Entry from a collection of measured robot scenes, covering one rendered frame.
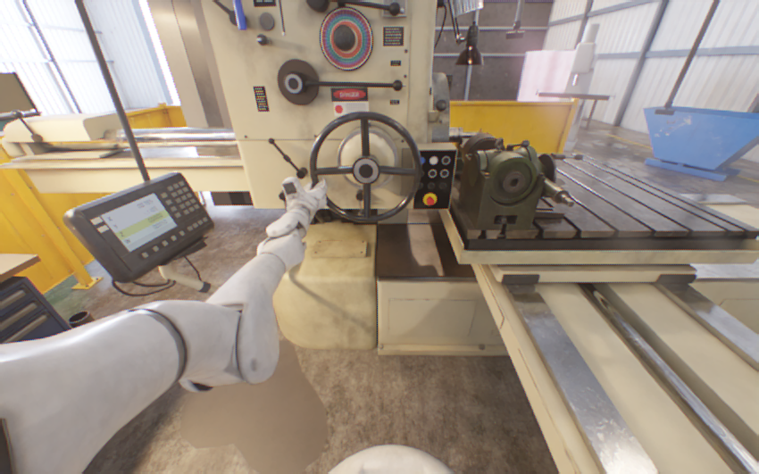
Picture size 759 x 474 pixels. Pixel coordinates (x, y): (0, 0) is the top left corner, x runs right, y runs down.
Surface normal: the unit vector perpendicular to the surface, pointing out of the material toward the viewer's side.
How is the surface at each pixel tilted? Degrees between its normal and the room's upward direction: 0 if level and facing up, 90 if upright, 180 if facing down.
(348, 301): 90
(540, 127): 90
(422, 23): 90
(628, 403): 0
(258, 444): 0
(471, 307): 90
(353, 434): 0
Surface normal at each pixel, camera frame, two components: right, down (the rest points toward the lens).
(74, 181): -0.01, 0.52
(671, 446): -0.01, -0.85
